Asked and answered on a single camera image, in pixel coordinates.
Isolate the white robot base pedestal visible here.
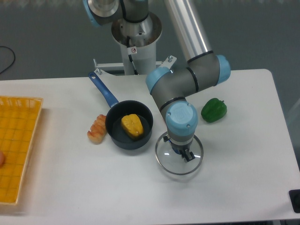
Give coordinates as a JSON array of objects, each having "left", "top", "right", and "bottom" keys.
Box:
[{"left": 94, "top": 12, "right": 177, "bottom": 75}]

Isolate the black cable on floor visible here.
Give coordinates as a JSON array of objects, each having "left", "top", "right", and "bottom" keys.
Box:
[{"left": 0, "top": 45, "right": 16, "bottom": 75}]

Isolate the yellow woven basket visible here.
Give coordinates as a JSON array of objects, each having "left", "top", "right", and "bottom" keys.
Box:
[{"left": 0, "top": 96, "right": 43, "bottom": 205}]

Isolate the dark pot with blue handle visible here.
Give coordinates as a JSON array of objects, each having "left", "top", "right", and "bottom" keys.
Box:
[{"left": 88, "top": 72, "right": 153, "bottom": 150}]

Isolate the black device at table edge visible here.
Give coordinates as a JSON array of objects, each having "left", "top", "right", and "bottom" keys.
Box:
[{"left": 289, "top": 189, "right": 300, "bottom": 213}]

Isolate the glass lid with blue knob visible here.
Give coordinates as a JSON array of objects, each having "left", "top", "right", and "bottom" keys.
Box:
[{"left": 155, "top": 132, "right": 203, "bottom": 175}]

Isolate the orange toy shrimp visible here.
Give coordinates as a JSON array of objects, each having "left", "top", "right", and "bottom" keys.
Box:
[{"left": 87, "top": 114, "right": 107, "bottom": 144}]

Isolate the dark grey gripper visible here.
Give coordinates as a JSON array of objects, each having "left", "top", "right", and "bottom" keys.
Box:
[{"left": 163, "top": 135, "right": 195, "bottom": 162}]

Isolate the yellow toy bell pepper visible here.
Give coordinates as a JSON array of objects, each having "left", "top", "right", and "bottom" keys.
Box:
[{"left": 121, "top": 114, "right": 144, "bottom": 140}]

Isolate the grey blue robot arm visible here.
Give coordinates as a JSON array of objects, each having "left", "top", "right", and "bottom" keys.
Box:
[{"left": 83, "top": 0, "right": 231, "bottom": 161}]

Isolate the green toy bell pepper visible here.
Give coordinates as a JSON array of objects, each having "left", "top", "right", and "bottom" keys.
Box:
[{"left": 201, "top": 98, "right": 227, "bottom": 123}]

